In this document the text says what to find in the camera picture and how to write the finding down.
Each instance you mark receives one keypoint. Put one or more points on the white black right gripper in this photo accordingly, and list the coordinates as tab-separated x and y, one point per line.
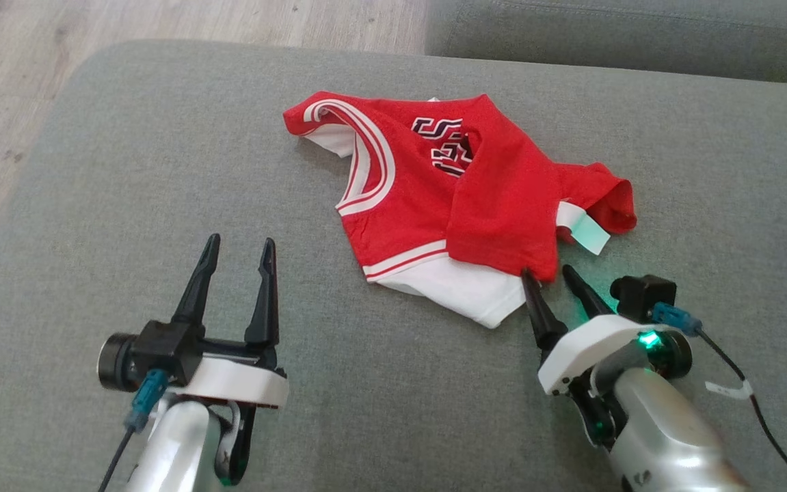
584	348

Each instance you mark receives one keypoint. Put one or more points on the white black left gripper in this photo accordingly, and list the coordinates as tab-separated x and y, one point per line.
243	386

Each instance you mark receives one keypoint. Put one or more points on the red white basketball jersey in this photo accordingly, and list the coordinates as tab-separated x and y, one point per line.
502	198

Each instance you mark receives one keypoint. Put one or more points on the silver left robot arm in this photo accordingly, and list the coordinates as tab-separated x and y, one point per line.
174	444

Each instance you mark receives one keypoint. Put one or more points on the large grey sofa seat cushion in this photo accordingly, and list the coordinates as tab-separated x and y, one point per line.
161	171

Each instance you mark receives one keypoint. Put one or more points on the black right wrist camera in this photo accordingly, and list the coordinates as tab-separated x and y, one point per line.
639	294

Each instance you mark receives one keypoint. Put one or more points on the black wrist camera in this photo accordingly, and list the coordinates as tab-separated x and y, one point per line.
639	294
161	352

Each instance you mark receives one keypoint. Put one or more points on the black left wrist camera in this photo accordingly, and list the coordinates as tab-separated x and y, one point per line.
161	352

